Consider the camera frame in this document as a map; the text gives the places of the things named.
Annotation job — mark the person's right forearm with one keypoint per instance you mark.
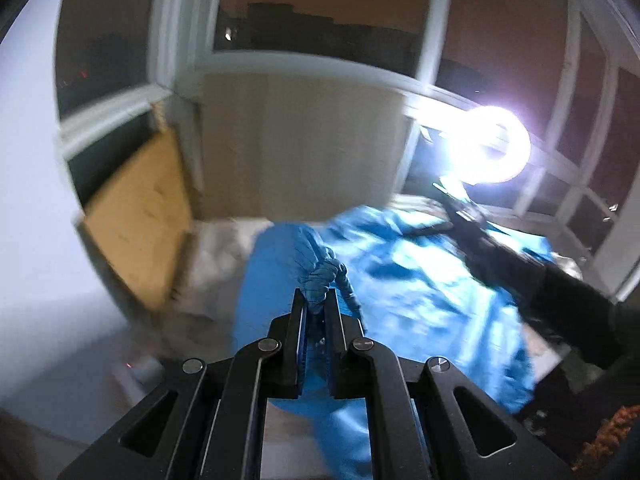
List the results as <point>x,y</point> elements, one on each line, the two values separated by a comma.
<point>575,310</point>

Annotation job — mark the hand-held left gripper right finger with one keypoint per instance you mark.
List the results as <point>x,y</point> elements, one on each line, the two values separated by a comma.
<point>331,350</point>

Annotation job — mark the orange knit cloth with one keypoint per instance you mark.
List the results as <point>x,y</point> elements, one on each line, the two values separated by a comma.
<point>615,440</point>

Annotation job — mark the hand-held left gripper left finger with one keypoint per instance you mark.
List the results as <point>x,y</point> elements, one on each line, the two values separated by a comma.
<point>299,345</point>

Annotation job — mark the beige wooden panel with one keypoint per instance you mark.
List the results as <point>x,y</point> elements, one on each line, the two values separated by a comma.
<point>300,145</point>

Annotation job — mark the white window frame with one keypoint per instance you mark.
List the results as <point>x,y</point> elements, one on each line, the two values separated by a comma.
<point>300,60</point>

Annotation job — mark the white pillow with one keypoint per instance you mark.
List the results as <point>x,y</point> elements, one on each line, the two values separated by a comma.
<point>220,250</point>

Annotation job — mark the wooden headboard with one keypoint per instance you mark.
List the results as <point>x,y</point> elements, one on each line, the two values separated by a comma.
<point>135,230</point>

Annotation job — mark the blue garment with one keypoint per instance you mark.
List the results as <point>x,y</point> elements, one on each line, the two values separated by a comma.
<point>425,280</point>

